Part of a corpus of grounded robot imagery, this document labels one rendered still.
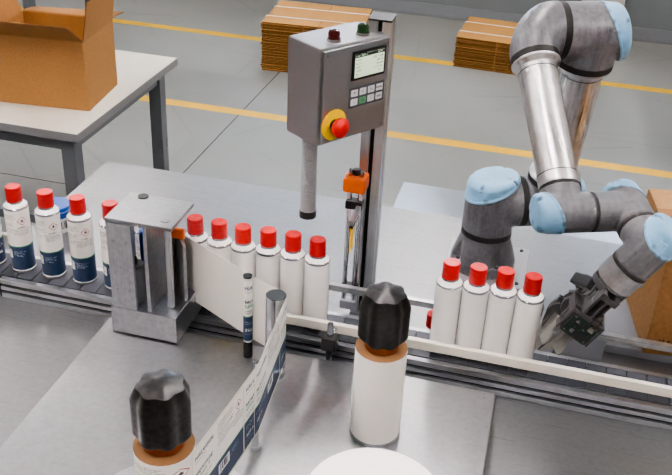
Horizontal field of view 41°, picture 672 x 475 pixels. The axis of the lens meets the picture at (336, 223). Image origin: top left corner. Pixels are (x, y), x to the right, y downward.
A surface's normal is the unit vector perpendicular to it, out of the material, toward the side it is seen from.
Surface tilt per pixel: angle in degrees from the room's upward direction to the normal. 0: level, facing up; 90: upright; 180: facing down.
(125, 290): 90
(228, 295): 90
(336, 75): 90
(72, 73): 90
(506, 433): 0
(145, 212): 0
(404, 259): 0
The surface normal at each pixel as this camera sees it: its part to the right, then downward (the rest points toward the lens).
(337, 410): 0.04, -0.87
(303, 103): -0.76, 0.29
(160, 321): -0.25, 0.47
